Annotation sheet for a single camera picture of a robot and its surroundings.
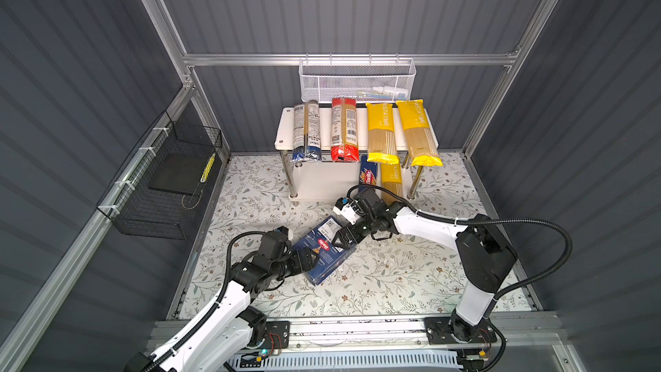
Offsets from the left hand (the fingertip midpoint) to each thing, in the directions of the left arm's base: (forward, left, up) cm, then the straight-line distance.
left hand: (309, 260), depth 80 cm
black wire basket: (+14, +40, +21) cm, 48 cm away
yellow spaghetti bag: (+29, -32, +2) cm, 43 cm away
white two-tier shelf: (+33, -5, -1) cm, 34 cm away
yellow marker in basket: (+23, +30, +20) cm, 43 cm away
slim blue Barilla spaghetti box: (+33, -23, +4) cm, 40 cm away
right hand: (+8, -11, -1) cm, 14 cm away
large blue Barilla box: (+6, -4, 0) cm, 7 cm away
